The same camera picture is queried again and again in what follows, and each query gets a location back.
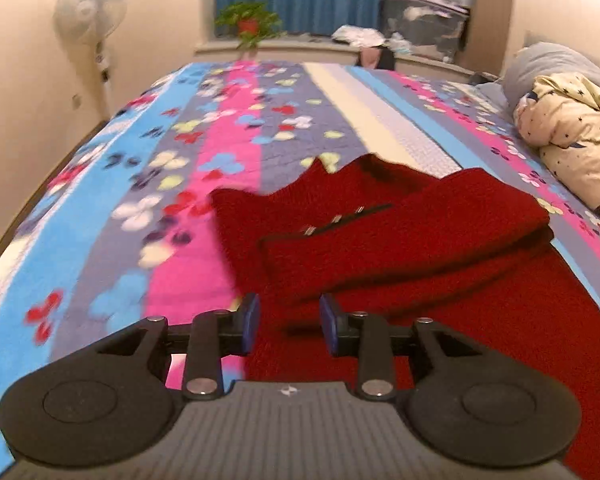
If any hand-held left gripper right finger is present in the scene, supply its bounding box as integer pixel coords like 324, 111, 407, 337
319, 294, 486, 402

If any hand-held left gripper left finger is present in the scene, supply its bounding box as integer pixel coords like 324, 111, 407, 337
87, 292, 261, 402

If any red knitted sweater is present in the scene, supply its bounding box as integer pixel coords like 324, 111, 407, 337
210, 154, 600, 480

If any pile of white clothes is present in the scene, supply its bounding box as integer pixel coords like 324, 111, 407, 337
331, 25, 386, 47

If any floral striped bed sheet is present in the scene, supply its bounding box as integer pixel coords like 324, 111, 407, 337
0, 60, 600, 471

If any cream star print quilt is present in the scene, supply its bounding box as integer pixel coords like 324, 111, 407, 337
512, 72, 600, 231

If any black bag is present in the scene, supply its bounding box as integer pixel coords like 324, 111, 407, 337
362, 47, 397, 71

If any window sill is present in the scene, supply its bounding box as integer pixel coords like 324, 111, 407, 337
195, 35, 501, 82

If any potted green plant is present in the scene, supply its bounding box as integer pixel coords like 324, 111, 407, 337
214, 1, 286, 51

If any grey pillow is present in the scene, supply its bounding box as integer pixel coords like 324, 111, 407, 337
501, 42, 600, 107

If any clear storage box grey lid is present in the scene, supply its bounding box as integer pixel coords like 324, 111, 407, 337
378, 0, 470, 63

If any wooden shelf unit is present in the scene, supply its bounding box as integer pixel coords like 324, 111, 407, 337
420, 0, 483, 61

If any white standing fan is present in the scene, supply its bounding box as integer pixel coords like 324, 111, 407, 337
52, 0, 128, 111

